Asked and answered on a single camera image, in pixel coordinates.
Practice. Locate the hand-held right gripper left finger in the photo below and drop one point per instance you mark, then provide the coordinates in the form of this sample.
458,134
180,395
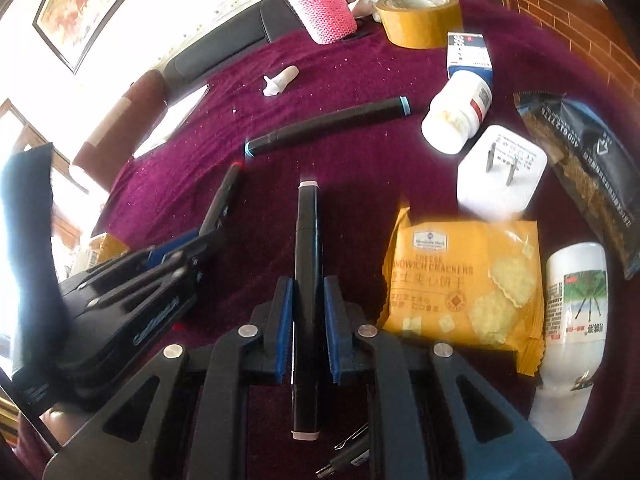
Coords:
285,325

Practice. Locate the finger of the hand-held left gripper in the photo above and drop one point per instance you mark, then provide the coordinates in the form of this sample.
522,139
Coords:
180,241
170,277

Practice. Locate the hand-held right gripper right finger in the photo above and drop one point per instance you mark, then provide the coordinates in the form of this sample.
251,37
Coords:
334,325

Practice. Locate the yellow bag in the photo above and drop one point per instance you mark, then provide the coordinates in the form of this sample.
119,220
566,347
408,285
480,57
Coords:
112,247

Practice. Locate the black marker pink caps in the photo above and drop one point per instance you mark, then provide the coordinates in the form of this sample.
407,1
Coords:
307,240

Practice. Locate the yellow cracker packet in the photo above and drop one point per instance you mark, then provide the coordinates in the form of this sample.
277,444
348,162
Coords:
450,285

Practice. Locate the white bottle green label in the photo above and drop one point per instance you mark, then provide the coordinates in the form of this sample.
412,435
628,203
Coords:
565,360

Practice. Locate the person's left forearm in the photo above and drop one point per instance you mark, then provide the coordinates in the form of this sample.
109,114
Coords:
27,210

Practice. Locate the silver metal pick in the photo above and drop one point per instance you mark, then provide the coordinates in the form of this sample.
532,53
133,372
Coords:
350,437

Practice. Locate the white paper stack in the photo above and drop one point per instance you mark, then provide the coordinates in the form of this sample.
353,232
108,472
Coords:
170,120

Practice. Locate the dark metal tool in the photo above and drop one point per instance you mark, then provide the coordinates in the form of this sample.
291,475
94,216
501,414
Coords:
350,461

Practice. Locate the black marker blue caps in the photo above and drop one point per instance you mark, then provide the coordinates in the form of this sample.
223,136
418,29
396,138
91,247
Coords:
325,125

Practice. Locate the white charger plug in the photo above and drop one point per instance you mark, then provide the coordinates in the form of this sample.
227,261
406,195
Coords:
480,190

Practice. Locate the wooden glass door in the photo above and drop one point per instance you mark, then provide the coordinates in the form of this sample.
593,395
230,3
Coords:
15,125

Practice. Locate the black sofa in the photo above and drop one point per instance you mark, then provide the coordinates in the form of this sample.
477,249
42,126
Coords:
235,40

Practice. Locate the white pill bottle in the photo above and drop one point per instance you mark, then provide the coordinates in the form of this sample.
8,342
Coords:
450,120

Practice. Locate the purple tablecloth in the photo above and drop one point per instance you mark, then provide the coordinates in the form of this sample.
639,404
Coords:
375,90

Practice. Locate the pink knitted sleeve bottle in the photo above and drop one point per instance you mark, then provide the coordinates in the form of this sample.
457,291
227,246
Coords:
320,5

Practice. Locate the black snack packet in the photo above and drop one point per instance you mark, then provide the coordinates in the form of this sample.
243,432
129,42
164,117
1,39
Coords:
585,170

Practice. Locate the small blue white box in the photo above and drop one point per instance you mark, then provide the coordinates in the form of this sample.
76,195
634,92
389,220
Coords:
467,55

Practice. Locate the yellow tape roll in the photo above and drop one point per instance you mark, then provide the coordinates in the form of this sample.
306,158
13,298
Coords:
425,30

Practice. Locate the wooden cabinet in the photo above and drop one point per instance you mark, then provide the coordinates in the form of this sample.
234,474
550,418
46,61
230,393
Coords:
560,5

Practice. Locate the framed wall painting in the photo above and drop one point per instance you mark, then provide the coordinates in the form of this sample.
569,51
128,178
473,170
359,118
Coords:
85,10

